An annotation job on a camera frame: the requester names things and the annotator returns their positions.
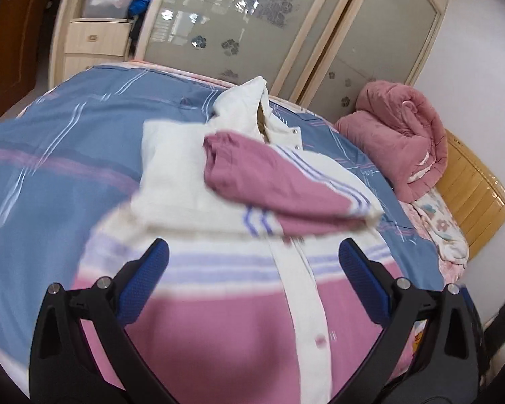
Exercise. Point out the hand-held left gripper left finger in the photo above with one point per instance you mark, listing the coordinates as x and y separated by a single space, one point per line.
145 277

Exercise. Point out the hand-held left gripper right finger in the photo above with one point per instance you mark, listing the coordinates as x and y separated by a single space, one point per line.
364 277

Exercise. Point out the pink and white hooded jacket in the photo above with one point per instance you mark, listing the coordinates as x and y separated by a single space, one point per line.
219 315

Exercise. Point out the white floral blanket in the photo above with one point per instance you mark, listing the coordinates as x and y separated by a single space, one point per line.
442 227

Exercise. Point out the pink rolled quilt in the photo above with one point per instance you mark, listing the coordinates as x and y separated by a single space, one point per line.
395 143

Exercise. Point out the wooden headboard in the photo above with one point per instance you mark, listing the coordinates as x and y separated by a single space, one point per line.
471 189

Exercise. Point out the blue striped bed cover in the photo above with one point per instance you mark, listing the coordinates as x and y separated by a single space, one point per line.
67 134

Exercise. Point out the light wooden drawer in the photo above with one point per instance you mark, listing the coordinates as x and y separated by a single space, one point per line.
92 65
96 35

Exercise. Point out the frosted floral sliding door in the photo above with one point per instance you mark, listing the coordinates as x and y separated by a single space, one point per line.
235 21
383 42

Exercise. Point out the light wooden wardrobe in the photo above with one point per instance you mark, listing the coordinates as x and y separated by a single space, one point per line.
61 29

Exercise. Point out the brown wooden door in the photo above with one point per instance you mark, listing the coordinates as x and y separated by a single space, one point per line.
12 50

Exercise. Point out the blue garment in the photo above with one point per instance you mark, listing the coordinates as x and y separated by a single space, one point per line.
141 2

